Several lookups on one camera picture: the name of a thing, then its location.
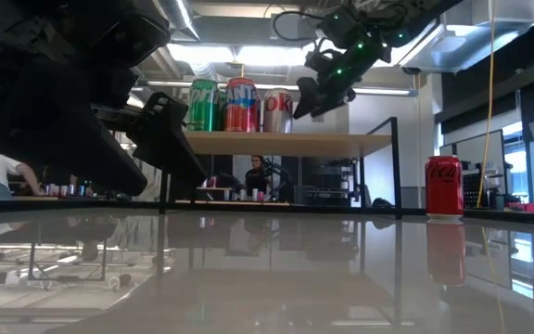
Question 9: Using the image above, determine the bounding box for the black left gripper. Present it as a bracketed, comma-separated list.
[0, 0, 172, 198]

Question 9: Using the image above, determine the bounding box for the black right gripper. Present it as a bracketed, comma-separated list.
[292, 21, 388, 121]

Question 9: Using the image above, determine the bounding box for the silver Diet Coke can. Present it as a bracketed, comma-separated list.
[261, 88, 295, 135]

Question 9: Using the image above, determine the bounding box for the green Sprite can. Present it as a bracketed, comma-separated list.
[186, 78, 222, 133]

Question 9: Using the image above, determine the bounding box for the red Fanta can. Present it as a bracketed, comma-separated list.
[223, 77, 262, 134]

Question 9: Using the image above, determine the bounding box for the red Coca-Cola can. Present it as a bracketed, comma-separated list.
[425, 155, 465, 219]

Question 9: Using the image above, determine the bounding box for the wooden shelf with black legs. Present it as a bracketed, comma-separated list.
[158, 115, 403, 221]

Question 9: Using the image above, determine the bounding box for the ceiling light strip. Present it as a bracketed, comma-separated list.
[144, 81, 419, 97]

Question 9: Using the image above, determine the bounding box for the ceiling light panel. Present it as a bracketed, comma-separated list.
[167, 44, 308, 67]

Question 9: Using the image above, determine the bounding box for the wooden desk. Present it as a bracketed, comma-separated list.
[173, 198, 291, 207]

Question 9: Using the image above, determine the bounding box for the glass partition panel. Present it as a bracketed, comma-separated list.
[439, 129, 508, 210]

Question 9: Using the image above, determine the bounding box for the white table mat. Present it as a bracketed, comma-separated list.
[0, 211, 534, 334]

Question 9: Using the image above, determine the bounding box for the black looped gripper cable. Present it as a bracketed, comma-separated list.
[272, 9, 326, 44]

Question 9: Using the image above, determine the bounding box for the silver round air duct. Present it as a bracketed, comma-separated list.
[155, 0, 201, 42]

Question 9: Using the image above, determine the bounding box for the large rectangular air duct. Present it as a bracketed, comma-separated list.
[400, 0, 534, 74]

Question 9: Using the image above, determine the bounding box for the yellow hanging cable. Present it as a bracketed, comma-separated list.
[475, 0, 498, 209]

